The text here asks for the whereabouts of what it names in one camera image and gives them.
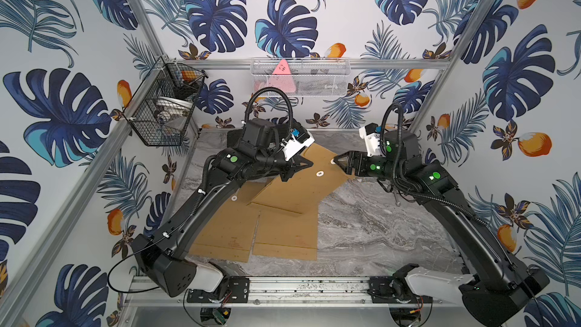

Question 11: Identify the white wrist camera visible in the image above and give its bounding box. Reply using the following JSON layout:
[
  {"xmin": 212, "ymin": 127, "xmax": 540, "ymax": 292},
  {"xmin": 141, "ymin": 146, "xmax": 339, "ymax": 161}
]
[
  {"xmin": 282, "ymin": 129, "xmax": 315, "ymax": 161},
  {"xmin": 359, "ymin": 123, "xmax": 383, "ymax": 157}
]

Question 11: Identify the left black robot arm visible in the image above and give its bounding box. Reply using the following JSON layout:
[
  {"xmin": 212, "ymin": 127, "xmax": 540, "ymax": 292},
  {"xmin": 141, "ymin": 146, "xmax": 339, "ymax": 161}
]
[{"xmin": 131, "ymin": 87, "xmax": 314, "ymax": 298}]

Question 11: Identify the brown kraft file bag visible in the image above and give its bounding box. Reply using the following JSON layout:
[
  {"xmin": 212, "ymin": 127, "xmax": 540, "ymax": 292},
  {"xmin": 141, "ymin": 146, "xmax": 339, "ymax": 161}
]
[
  {"xmin": 189, "ymin": 182, "xmax": 266, "ymax": 263},
  {"xmin": 253, "ymin": 206, "xmax": 319, "ymax": 260},
  {"xmin": 249, "ymin": 143, "xmax": 352, "ymax": 216}
]

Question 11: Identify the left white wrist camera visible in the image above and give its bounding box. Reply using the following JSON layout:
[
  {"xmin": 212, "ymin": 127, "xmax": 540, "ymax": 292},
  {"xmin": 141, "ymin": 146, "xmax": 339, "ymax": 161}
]
[{"xmin": 282, "ymin": 129, "xmax": 315, "ymax": 161}]

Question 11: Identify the black plastic tool case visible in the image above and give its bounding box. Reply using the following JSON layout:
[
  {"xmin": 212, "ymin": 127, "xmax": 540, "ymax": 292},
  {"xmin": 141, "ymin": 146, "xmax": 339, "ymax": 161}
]
[{"xmin": 227, "ymin": 118, "xmax": 299, "ymax": 157}]

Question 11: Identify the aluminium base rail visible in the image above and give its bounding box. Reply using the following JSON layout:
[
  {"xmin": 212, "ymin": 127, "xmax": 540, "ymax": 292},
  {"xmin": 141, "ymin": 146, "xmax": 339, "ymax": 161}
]
[{"xmin": 126, "ymin": 268, "xmax": 474, "ymax": 308}]

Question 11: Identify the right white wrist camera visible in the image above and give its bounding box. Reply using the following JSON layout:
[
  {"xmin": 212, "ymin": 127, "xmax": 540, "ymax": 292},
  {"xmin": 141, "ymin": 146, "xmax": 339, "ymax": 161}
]
[{"xmin": 359, "ymin": 123, "xmax": 383, "ymax": 157}]

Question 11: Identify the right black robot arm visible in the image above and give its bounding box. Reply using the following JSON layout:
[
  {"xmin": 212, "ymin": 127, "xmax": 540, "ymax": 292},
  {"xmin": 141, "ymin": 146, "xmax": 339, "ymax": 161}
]
[{"xmin": 333, "ymin": 104, "xmax": 549, "ymax": 326}]

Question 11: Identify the black wire basket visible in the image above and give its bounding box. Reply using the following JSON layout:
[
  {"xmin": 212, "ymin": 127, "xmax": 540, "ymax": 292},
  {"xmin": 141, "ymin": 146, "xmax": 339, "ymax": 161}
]
[{"xmin": 123, "ymin": 57, "xmax": 208, "ymax": 147}]

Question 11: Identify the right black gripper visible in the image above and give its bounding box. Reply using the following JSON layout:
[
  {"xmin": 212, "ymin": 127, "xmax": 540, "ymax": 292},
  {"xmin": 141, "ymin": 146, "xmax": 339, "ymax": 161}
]
[{"xmin": 333, "ymin": 150, "xmax": 404, "ymax": 186}]

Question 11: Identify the pink triangular power strip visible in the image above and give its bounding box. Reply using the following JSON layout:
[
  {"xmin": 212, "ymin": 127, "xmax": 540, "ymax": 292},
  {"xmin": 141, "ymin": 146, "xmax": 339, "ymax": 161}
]
[{"xmin": 266, "ymin": 59, "xmax": 297, "ymax": 94}]

